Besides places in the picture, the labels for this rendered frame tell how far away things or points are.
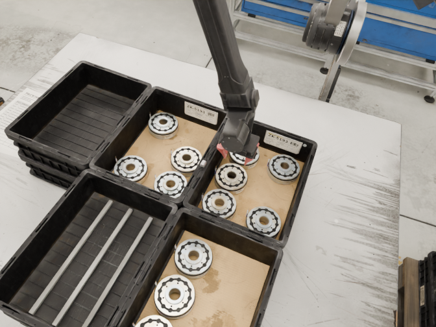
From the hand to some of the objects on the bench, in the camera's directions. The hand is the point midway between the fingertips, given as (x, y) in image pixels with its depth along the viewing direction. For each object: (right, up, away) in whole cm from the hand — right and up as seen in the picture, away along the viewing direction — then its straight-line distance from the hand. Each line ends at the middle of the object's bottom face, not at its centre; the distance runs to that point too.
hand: (235, 158), depth 105 cm
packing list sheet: (-83, +16, +35) cm, 91 cm away
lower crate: (-51, +4, +29) cm, 59 cm away
